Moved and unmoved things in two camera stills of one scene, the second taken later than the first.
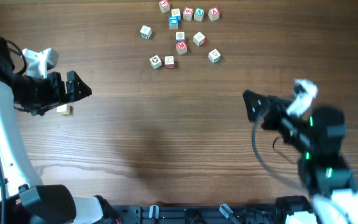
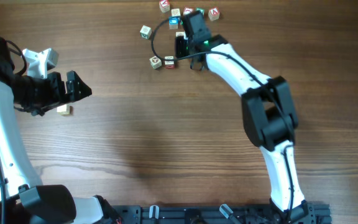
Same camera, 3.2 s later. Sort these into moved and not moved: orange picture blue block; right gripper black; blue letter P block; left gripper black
Moved: right gripper black
Not moved: orange picture blue block; left gripper black; blue letter P block
